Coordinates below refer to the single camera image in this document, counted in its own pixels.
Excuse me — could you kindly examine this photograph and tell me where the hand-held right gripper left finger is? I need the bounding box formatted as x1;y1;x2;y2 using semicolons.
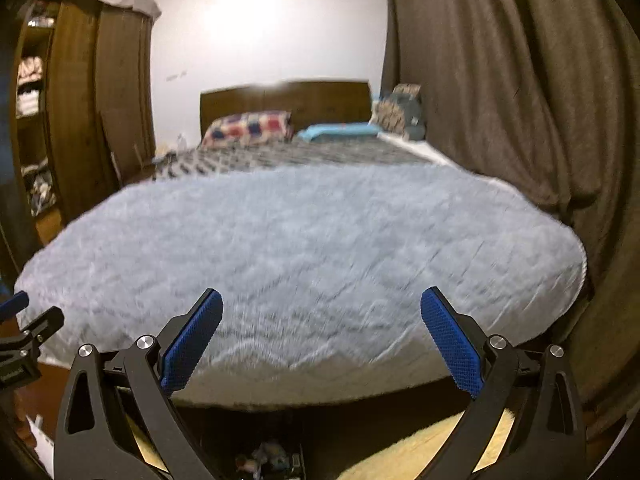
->
52;288;224;480

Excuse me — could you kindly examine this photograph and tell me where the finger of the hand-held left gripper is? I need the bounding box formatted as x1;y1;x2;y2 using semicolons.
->
17;307;66;357
0;291;30;319

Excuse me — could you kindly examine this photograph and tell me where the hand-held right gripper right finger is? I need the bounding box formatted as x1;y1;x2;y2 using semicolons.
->
420;287;589;480

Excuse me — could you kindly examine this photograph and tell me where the dark bin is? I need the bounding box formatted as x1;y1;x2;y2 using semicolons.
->
200;437;307;480

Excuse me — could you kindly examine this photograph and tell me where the yellow rug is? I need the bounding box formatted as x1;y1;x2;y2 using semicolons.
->
122;404;518;480

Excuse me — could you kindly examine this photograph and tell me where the grey fluffy blanket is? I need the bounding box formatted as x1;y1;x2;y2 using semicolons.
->
15;164;587;407

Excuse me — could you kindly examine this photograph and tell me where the white mattress sheet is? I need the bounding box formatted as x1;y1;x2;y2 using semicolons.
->
377;131;506;192

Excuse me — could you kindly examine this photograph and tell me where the grey striped bed sheet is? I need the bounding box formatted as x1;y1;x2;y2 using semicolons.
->
151;137;437;182

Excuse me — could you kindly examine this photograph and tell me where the wooden wardrobe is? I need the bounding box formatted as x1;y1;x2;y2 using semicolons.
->
9;0;161;263

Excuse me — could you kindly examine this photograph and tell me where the plaid pillow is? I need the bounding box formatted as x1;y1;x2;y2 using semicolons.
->
201;111;295;150

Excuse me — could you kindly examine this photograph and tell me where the patterned bag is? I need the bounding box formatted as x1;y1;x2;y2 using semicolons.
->
370;83;427;142

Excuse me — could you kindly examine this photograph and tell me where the blue pillow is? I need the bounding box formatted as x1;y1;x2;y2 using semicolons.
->
296;122;382;142

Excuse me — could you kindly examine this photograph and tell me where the brown curtain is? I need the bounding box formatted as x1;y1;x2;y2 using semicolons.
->
381;0;640;441

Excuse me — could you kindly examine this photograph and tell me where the wooden headboard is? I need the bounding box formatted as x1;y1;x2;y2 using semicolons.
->
200;80;374;147

